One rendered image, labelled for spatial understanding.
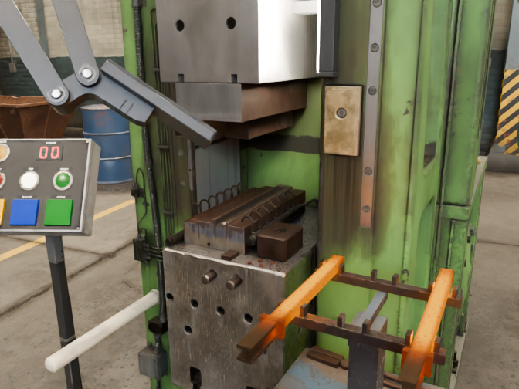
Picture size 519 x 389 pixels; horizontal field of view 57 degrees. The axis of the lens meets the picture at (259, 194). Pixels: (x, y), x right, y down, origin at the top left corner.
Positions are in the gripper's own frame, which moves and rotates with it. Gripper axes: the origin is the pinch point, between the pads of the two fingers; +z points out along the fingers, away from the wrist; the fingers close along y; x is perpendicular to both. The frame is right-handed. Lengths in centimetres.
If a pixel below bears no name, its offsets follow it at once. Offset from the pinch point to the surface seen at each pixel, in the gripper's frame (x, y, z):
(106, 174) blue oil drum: -562, -8, -72
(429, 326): -47, 3, 50
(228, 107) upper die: -90, -22, 2
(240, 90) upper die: -86, -26, 2
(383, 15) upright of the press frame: -72, -55, 20
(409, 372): -36, 11, 43
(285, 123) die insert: -116, -35, 19
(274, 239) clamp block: -92, 0, 30
